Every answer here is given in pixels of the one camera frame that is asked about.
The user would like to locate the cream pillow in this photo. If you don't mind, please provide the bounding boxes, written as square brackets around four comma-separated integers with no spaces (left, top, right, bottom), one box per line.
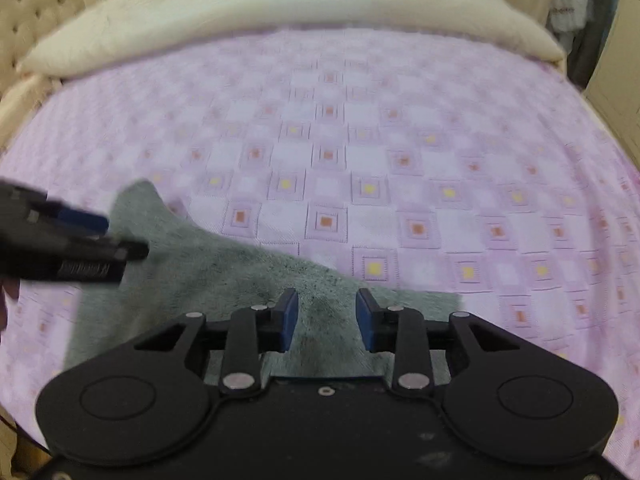
[17,0,566,81]

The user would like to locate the purple checked bed sheet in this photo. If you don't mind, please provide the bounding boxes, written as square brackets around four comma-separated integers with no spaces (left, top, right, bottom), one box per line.
[0,27,640,480]

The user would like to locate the hanging clothes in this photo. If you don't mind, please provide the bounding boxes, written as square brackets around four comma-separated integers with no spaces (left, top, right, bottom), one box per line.
[545,0,627,88]

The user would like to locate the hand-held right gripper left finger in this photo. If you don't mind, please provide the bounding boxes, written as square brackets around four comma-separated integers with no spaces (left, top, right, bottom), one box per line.
[134,287,300,394]

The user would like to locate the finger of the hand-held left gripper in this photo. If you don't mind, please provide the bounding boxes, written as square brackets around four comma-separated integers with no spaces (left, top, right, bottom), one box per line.
[47,199,111,236]
[107,240,150,262]

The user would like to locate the grey knit pants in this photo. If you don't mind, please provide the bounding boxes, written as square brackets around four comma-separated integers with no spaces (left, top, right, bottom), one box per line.
[65,180,463,378]

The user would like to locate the cream tufted headboard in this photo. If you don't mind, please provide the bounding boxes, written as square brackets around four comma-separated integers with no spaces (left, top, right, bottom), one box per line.
[0,0,121,111]

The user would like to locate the person's left hand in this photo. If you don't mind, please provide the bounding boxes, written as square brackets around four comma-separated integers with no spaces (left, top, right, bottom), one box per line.
[0,280,21,332]

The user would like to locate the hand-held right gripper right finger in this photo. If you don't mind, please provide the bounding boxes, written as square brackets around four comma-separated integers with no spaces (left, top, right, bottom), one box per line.
[354,288,523,394]

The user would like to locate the cream wardrobe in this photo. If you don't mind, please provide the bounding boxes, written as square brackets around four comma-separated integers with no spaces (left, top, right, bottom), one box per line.
[584,0,640,128]

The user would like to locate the cream bed frame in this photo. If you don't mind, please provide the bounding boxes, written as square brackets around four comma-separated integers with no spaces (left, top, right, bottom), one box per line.
[0,405,51,480]

